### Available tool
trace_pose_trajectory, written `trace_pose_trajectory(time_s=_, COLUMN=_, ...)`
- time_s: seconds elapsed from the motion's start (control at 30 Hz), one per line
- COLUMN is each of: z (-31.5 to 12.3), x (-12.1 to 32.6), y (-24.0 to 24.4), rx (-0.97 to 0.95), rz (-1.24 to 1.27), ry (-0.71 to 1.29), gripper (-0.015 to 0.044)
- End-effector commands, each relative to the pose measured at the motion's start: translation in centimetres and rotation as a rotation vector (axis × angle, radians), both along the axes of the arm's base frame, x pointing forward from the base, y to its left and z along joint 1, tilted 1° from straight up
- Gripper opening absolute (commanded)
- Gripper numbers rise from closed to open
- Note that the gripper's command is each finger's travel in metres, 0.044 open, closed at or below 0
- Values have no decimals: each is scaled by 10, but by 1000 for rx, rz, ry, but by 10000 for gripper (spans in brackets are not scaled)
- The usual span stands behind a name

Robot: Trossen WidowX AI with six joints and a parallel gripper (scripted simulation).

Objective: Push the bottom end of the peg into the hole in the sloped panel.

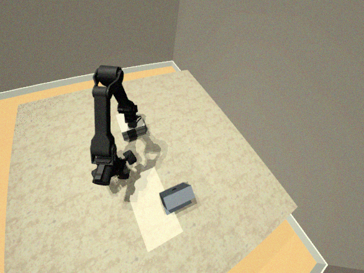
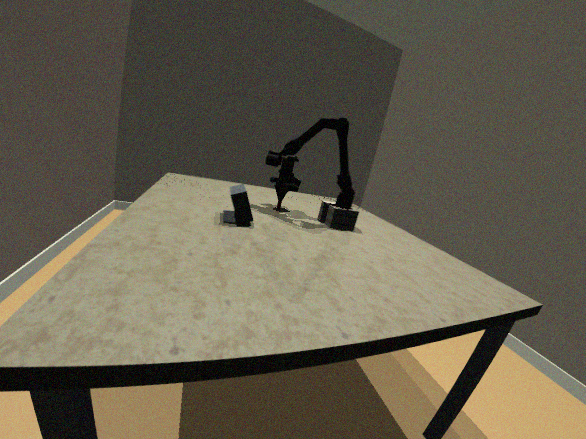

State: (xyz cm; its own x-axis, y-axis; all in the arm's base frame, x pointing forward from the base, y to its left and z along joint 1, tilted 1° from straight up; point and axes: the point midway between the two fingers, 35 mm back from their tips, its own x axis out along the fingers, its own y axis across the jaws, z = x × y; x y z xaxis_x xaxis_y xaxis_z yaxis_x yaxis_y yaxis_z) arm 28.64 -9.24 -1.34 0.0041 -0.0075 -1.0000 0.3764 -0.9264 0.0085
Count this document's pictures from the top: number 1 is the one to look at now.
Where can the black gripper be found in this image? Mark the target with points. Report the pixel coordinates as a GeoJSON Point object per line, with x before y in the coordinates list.
{"type": "Point", "coordinates": [121, 163]}

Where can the dark grey sloped panel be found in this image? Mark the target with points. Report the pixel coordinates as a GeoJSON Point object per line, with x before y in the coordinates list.
{"type": "Point", "coordinates": [177, 197]}

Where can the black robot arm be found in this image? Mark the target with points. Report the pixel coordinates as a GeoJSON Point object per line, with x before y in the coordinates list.
{"type": "Point", "coordinates": [103, 148]}

